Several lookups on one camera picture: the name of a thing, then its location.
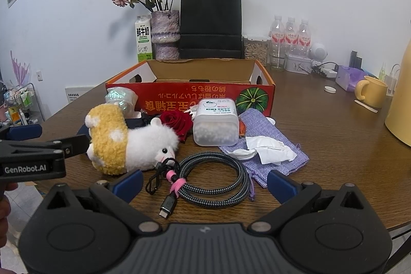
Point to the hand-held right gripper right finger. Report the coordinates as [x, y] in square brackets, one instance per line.
[282, 187]

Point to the small white plastic piece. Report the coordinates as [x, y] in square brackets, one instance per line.
[271, 120]

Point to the white paper strip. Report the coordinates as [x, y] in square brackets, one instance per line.
[366, 106]

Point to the white tin box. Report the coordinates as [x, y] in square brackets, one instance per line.
[298, 63]

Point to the purple wall sticker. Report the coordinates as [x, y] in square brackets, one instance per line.
[19, 68]

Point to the black upright device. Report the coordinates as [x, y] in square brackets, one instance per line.
[354, 59]

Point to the black paper bag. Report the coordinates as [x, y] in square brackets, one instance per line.
[210, 20]

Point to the white tissue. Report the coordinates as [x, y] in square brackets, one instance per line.
[273, 148]

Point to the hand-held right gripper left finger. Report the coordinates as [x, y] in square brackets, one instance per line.
[128, 184]

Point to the red rose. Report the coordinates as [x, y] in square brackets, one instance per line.
[176, 123]

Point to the clear jar of nuts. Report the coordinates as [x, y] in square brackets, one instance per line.
[255, 52]

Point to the white yellow plush alpaca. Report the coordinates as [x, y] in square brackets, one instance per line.
[141, 142]

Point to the wooden desktop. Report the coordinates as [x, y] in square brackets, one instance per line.
[337, 165]

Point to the iridescent packet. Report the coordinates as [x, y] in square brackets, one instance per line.
[120, 97]

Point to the white round cap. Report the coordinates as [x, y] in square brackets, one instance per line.
[329, 89]

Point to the purple cloth pouch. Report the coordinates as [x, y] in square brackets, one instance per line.
[257, 123]

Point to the white wall panel box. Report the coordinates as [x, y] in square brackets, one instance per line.
[78, 96]

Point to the person's left hand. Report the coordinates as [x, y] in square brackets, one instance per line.
[4, 213]

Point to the pink label water bottle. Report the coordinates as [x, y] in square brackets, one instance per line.
[290, 31]
[305, 35]
[277, 31]

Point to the yellow kettle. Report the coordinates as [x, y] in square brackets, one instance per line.
[401, 100]

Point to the purple marbled vase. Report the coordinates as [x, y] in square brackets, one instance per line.
[165, 33]

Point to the white round speaker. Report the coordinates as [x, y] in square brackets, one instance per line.
[318, 52]

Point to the small orange object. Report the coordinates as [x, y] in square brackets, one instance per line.
[241, 130]

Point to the red orange cardboard box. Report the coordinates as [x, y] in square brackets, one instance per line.
[179, 96]

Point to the clear glass cup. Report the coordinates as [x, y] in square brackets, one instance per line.
[277, 59]

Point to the white wall outlet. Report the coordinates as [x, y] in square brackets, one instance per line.
[39, 75]

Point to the yellow mug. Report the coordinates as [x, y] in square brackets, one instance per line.
[374, 92]

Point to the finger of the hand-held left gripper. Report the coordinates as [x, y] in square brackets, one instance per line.
[72, 145]
[25, 132]

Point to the purple tissue pack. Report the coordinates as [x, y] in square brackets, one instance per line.
[348, 76]

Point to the white green milk carton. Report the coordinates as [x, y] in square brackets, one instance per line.
[143, 36]

